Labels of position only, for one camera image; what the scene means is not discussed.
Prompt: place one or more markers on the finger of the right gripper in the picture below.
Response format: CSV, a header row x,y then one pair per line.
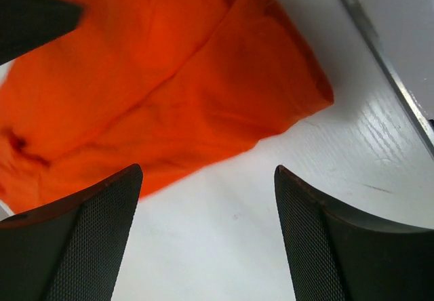
x,y
29,24

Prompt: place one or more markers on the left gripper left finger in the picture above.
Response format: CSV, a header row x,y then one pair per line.
x,y
72,248

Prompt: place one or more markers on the orange t shirt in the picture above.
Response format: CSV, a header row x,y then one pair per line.
x,y
172,85

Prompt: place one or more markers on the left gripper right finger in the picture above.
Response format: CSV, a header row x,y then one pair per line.
x,y
338,252

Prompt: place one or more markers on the aluminium table frame rail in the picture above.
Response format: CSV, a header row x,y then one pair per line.
x,y
363,24

